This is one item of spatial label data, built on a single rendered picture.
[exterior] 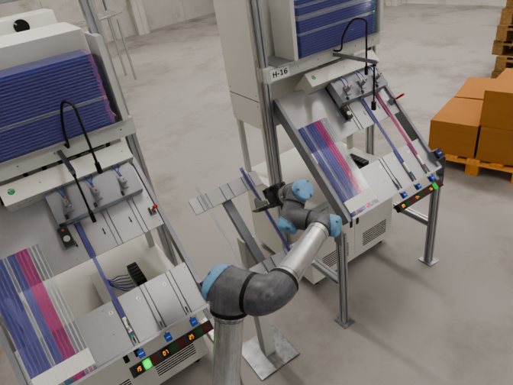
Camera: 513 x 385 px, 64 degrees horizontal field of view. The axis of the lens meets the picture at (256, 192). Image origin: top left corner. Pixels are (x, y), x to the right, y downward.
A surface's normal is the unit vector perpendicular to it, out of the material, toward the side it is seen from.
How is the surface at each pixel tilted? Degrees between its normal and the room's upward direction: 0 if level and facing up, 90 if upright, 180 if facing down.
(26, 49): 90
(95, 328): 45
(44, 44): 90
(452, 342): 0
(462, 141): 90
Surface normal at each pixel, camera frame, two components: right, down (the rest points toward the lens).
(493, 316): -0.14, -0.83
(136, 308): 0.29, -0.33
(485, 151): -0.60, 0.50
